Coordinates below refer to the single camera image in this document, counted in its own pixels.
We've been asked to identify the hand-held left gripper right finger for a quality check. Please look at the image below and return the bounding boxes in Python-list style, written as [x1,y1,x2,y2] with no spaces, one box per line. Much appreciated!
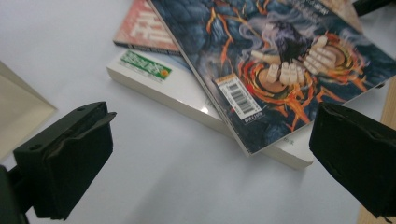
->
[308,102,396,222]

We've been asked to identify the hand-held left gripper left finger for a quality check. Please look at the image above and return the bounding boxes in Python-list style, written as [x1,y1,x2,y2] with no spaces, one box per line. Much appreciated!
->
[12,101,118,221]

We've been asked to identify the dark illustrated cover magazine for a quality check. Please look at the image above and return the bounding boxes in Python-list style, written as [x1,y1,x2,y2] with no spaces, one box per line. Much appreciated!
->
[148,0,396,157]

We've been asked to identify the beige expandable book rack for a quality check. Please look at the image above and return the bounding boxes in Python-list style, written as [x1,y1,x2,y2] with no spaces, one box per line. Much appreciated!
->
[0,60,58,161]

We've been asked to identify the red orange cover magazine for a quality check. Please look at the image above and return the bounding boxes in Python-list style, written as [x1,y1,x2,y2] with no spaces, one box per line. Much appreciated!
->
[112,0,182,57]

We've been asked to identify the white book green title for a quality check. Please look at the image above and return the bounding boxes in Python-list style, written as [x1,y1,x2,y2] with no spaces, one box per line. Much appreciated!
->
[106,49,315,171]

